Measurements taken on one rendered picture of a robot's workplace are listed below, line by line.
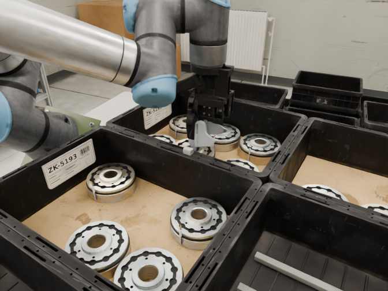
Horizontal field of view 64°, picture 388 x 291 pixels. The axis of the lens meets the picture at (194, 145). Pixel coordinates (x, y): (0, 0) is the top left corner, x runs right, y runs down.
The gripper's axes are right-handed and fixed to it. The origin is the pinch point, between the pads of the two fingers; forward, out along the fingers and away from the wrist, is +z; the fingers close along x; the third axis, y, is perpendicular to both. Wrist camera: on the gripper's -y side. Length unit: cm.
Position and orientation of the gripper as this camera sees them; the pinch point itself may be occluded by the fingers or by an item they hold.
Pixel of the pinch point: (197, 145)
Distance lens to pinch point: 73.9
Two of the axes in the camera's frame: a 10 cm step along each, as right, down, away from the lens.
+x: 4.1, -4.7, 7.8
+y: 9.1, 2.2, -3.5
